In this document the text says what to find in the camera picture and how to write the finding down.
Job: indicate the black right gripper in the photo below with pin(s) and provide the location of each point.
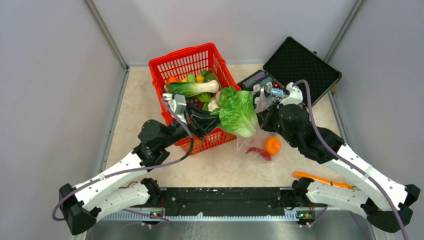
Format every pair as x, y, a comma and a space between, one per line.
265, 118

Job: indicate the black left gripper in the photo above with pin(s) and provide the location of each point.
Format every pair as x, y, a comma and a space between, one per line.
201, 121

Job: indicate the clear zip top bag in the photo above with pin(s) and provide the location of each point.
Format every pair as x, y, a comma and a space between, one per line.
261, 101

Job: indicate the green lettuce head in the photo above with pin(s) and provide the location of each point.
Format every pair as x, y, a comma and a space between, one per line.
236, 112

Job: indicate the red chili pepper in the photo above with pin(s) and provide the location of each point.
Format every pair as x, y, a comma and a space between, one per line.
260, 152

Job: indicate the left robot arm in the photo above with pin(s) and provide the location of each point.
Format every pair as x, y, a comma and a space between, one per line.
84, 204

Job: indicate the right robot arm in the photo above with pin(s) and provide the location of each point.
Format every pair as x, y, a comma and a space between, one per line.
384, 203

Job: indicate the green white bok choy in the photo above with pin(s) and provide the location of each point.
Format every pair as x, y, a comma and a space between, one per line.
192, 89

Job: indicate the black poker chip case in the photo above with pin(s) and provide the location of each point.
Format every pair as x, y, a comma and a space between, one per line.
292, 62

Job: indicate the red plastic basket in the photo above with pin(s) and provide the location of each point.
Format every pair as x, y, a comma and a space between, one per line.
197, 73

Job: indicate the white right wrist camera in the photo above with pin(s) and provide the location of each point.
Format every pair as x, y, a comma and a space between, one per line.
295, 95

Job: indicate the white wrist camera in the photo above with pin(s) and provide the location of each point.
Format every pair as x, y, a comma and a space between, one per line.
176, 103
295, 95

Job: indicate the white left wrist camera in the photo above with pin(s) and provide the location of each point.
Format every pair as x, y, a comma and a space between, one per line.
176, 103

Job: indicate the orange handled tool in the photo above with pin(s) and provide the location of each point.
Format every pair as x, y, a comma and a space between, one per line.
299, 174

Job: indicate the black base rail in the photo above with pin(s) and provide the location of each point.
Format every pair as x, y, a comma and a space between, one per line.
224, 201

